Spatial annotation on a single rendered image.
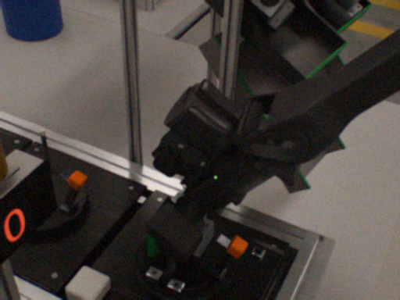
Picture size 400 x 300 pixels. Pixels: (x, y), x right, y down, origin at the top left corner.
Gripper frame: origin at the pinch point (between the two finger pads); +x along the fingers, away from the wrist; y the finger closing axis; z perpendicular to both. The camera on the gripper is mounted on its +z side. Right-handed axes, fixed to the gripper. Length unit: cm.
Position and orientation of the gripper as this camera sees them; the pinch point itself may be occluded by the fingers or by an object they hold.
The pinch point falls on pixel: (182, 207)
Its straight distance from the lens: 69.8
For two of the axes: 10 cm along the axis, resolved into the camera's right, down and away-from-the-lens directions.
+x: -5.4, 4.3, 7.3
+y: -4.6, 5.7, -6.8
